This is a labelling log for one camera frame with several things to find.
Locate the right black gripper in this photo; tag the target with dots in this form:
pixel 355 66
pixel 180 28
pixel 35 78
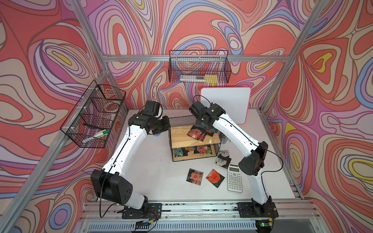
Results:
pixel 198 123

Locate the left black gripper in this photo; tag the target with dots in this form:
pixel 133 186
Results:
pixel 166 125

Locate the red tea bag shelf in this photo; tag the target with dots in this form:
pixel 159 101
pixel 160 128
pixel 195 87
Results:
pixel 199 133
pixel 201 149

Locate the white patterned tea bag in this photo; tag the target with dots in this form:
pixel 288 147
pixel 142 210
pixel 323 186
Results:
pixel 223 159

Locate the red tea bag black edge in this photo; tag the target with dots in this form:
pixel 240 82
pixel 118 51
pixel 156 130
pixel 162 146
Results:
pixel 194 176

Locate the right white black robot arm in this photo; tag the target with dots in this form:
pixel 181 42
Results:
pixel 254 153

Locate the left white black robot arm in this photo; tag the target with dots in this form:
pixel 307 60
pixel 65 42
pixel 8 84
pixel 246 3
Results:
pixel 110 183

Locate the green tea bag lower shelf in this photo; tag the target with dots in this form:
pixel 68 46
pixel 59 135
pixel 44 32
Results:
pixel 178 152

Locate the yellow sticky notes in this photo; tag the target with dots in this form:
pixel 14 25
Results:
pixel 209 78

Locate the green marker in basket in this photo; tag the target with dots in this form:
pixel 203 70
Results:
pixel 101 134

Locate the white calculator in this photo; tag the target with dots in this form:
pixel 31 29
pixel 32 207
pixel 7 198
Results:
pixel 234 178

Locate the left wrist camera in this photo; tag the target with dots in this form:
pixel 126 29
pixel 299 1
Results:
pixel 152 109

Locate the white board pink frame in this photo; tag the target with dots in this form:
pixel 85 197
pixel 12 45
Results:
pixel 234 100

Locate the black wire two-tier shelf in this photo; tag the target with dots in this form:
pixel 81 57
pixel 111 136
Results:
pixel 178 139

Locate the back wall wire basket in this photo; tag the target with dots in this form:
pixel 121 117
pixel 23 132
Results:
pixel 191 66

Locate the wall wire basket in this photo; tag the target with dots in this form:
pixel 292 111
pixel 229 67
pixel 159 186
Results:
pixel 191 66
pixel 95 111

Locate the left wall wire basket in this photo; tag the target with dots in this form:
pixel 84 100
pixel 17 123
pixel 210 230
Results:
pixel 95 111

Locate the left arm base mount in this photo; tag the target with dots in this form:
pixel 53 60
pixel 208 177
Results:
pixel 142 211

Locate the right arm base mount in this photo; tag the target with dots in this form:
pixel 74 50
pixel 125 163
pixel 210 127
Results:
pixel 253 209

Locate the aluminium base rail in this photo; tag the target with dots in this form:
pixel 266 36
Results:
pixel 232 216

